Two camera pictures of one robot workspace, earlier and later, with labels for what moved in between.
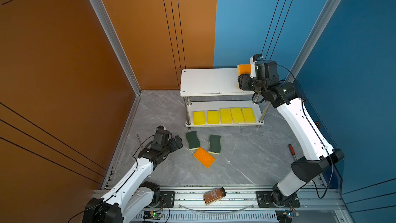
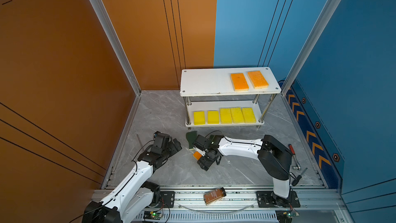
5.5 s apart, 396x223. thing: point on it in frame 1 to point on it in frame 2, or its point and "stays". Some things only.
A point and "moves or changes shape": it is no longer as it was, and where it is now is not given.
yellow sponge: x=237 y=115 stays
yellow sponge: x=226 y=116 stays
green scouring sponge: x=193 y=140 stays
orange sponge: x=244 y=69 moves or changes shape
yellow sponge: x=213 y=117 stays
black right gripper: x=243 y=81 to x=203 y=164
